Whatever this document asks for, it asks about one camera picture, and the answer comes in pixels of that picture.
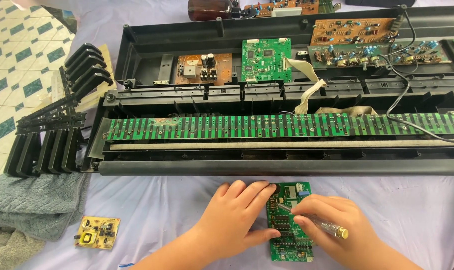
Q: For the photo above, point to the beige fluffy mat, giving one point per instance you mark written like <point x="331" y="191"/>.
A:
<point x="9" y="251"/>

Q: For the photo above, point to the black device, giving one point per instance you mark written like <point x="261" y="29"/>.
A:
<point x="380" y="3"/>

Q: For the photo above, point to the orange circuit board with sockets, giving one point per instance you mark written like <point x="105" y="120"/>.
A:
<point x="287" y="7"/>

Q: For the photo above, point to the black piano key set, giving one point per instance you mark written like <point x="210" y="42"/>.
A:
<point x="88" y="73"/>
<point x="51" y="150"/>

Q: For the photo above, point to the beige felt strip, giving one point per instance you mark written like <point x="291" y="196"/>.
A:
<point x="249" y="144"/>

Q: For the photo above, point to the long green key contact board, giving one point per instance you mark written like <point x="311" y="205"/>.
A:
<point x="230" y="127"/>

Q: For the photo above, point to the square green main board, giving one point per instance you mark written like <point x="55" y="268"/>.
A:
<point x="266" y="60"/>

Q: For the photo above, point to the black keyboard case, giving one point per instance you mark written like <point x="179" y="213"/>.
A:
<point x="212" y="97"/>

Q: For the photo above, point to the person's right hand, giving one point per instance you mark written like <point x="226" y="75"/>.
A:
<point x="335" y="217"/>

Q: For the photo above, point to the orange power supply board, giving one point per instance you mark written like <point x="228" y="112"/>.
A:
<point x="197" y="71"/>

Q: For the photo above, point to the grey towel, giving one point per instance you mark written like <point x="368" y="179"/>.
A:
<point x="36" y="202"/>

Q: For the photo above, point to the large orange circuit board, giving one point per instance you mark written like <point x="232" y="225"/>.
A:
<point x="347" y="32"/>

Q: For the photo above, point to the brown plastic bottle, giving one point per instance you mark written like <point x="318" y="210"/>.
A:
<point x="208" y="9"/>

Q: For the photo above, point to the small green circuit board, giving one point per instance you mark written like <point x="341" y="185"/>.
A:
<point x="289" y="240"/>

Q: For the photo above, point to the long green board with knobs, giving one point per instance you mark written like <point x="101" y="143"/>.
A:
<point x="362" y="56"/>

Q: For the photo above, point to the person's left hand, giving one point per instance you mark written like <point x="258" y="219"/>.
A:
<point x="230" y="221"/>

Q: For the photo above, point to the blue pen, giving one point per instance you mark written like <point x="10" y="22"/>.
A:
<point x="126" y="265"/>

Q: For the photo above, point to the lavender table cloth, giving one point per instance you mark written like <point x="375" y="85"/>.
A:
<point x="156" y="210"/>

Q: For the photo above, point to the small yellow circuit board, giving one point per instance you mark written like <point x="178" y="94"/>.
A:
<point x="97" y="232"/>

